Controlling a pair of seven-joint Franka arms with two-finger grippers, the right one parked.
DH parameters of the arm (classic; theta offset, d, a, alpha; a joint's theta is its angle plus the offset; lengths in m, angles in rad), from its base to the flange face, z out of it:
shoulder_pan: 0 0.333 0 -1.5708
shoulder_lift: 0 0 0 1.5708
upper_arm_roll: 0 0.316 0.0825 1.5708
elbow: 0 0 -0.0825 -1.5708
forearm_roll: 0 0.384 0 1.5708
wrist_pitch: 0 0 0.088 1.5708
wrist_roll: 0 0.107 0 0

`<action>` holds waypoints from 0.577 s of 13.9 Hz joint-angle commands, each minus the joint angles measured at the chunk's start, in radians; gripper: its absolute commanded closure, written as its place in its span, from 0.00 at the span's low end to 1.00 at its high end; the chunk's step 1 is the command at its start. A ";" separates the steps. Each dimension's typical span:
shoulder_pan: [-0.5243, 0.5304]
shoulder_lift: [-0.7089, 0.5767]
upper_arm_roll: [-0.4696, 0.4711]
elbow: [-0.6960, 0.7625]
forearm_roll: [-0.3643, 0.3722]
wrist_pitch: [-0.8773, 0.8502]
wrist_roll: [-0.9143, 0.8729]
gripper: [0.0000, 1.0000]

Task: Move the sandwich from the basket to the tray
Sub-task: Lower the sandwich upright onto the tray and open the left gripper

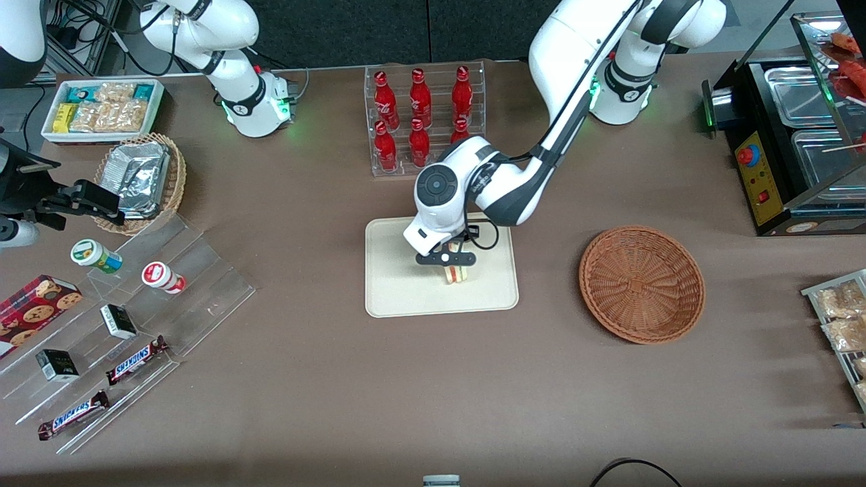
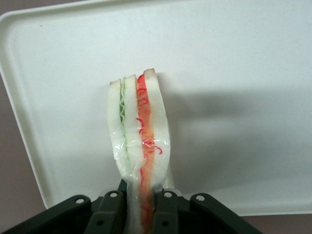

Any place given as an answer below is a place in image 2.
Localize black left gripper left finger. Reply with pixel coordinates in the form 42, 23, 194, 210
0, 189, 128, 234

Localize white plastic tray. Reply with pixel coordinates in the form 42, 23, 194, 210
0, 0, 312, 217

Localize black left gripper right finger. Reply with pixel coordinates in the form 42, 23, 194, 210
153, 190, 265, 234

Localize plastic-wrapped white bread sandwich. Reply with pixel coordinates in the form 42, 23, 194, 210
108, 68, 176, 234

